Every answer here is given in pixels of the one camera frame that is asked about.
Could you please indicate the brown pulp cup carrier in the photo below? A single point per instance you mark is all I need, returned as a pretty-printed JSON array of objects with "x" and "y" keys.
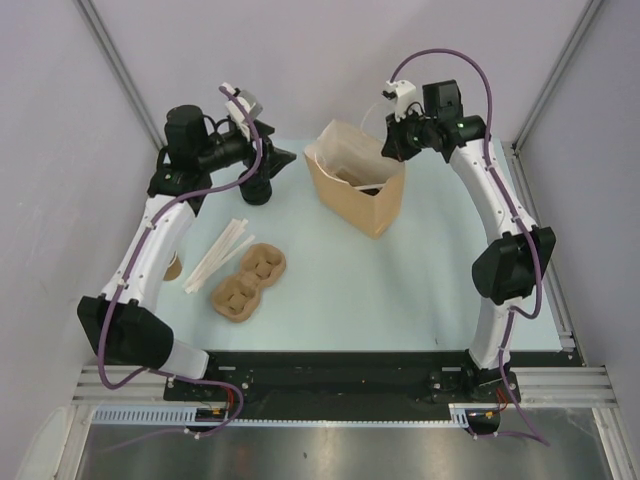
[{"x": 238, "y": 296}]

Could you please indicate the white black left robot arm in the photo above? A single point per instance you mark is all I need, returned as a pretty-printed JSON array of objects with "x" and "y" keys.
[{"x": 120, "y": 323}]

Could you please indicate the aluminium frame post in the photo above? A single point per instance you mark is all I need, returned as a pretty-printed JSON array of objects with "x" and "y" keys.
[
  {"x": 98, "y": 29},
  {"x": 568, "y": 52}
]

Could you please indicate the left aluminium frame post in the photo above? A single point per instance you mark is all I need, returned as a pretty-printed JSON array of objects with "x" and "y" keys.
[{"x": 98, "y": 29}]

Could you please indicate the stack of black cup lids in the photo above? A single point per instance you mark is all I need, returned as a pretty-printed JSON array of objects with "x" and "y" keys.
[{"x": 256, "y": 193}]

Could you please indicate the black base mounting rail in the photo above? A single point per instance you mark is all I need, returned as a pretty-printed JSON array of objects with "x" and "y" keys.
[{"x": 359, "y": 386}]

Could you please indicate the brown paper bag white handles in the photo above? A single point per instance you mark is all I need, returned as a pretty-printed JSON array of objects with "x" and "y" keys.
[{"x": 353, "y": 180}]

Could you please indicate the right aluminium frame post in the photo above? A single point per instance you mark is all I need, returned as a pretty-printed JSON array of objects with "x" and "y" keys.
[{"x": 568, "y": 52}]

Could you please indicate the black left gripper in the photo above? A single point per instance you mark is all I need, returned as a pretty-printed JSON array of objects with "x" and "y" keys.
[{"x": 273, "y": 158}]

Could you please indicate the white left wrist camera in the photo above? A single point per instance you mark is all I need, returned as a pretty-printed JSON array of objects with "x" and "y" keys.
[{"x": 241, "y": 105}]

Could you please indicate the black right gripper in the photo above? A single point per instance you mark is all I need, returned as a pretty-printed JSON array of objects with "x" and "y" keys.
[{"x": 394, "y": 146}]

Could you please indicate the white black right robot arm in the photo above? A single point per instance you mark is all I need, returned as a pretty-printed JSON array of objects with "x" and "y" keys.
[{"x": 518, "y": 250}]

